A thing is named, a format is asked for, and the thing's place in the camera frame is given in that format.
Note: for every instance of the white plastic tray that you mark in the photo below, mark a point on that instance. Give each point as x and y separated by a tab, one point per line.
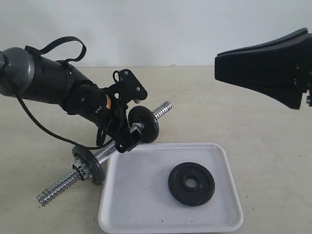
136	198

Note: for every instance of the black plate near bar end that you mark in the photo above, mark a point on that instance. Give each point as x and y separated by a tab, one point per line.
96	168

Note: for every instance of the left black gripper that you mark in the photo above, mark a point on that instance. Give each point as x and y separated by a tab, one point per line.
106	108

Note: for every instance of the black plate far bar end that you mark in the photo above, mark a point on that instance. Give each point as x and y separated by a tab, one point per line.
146	122

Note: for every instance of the chrome spin lock collar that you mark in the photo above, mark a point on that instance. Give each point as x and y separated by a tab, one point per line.
84	172

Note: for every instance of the chrome threaded dumbbell bar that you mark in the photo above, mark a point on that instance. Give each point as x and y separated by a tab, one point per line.
102	155

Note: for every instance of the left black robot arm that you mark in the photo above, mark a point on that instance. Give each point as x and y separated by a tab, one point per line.
27	76

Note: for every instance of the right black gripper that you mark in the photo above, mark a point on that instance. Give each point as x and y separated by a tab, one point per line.
280	68

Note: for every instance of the black weight plate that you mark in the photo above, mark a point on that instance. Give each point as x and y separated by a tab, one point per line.
191	184

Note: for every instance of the black plate bar end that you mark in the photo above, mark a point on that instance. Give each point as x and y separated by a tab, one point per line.
96	168
146	122

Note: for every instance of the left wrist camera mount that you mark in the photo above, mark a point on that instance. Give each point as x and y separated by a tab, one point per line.
126	87

